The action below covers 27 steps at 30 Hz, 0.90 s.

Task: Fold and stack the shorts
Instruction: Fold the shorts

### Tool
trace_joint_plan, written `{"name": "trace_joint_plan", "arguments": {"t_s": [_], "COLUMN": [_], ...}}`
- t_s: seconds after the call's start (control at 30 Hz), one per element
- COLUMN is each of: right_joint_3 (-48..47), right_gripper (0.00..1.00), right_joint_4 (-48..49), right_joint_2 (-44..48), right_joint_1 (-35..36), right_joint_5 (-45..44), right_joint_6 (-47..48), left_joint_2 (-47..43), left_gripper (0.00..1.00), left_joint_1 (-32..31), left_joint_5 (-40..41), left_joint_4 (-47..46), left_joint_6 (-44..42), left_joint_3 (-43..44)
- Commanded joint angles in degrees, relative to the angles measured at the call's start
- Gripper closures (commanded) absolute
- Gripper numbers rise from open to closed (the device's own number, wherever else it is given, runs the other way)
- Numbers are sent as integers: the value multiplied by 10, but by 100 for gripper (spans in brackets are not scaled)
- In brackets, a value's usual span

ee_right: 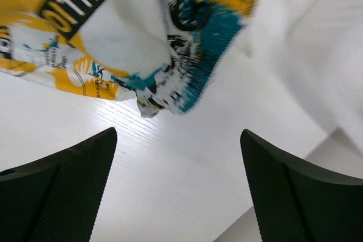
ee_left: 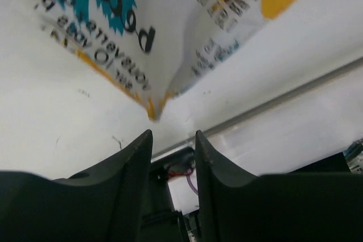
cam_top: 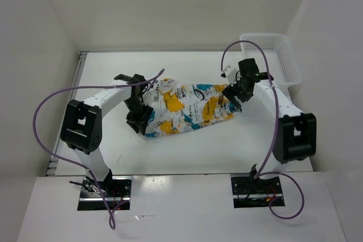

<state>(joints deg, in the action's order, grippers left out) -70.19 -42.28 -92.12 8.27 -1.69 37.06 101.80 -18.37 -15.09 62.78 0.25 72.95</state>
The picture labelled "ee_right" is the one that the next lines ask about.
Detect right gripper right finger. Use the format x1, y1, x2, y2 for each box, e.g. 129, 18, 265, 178
240, 129, 362, 242

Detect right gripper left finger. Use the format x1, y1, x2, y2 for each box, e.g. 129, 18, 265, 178
1, 128, 117, 242

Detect patterned white teal yellow shorts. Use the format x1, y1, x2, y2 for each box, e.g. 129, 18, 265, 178
1, 0, 258, 118

